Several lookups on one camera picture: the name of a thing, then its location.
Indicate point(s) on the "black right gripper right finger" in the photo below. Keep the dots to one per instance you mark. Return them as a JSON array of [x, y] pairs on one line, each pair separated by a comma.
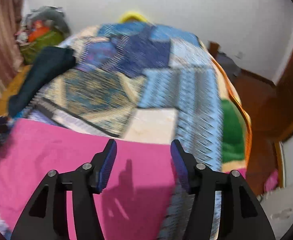
[[241, 217]]

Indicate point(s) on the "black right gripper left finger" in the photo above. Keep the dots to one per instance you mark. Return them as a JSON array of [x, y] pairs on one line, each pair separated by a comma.
[[45, 214]]

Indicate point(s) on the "pink pants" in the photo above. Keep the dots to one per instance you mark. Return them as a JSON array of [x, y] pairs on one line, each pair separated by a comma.
[[132, 206]]

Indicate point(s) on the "striped red gold curtain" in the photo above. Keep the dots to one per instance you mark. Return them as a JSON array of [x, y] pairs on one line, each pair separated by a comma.
[[1, 42]]

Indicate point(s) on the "dark teal folded garment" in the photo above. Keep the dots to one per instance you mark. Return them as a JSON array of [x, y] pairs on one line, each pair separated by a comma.
[[50, 63]]

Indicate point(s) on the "green orange blanket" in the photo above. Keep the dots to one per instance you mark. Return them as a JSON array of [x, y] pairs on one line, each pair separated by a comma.
[[237, 131]]

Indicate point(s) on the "brown wooden wardrobe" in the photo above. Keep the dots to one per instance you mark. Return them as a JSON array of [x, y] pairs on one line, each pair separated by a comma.
[[270, 107]]

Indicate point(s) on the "grey stuffed toy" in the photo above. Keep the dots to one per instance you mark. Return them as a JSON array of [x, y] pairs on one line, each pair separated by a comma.
[[53, 17]]

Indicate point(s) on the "blue patchwork bedspread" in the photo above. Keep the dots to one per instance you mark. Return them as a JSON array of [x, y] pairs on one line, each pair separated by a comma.
[[143, 83]]

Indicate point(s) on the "yellow pool noodle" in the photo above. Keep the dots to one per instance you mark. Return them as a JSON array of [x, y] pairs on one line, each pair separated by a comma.
[[132, 16]]

